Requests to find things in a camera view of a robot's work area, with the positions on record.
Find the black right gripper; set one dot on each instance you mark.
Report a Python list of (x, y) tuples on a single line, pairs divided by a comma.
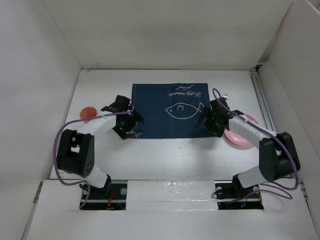
[(208, 113)]

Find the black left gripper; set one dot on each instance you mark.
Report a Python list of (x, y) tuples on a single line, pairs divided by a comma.
[(135, 119)]

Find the pink plastic plate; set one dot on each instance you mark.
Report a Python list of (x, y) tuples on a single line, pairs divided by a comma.
[(237, 139)]

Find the dark blue cloth placemat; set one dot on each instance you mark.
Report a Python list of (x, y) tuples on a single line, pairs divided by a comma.
[(170, 111)]

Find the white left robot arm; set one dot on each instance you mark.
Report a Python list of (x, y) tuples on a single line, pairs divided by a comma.
[(74, 150)]

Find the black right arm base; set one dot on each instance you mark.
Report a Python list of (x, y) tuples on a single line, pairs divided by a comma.
[(230, 195)]

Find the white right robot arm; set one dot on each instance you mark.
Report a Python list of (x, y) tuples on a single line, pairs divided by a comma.
[(277, 152)]

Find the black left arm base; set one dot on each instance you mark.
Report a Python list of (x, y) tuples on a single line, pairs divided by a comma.
[(112, 197)]

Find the pink plastic cup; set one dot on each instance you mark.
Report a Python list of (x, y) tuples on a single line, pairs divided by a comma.
[(87, 112)]

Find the fork with green handle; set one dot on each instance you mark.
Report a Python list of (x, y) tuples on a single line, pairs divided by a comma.
[(225, 95)]

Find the aluminium rail front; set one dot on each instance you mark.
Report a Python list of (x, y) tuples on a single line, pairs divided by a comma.
[(169, 190)]

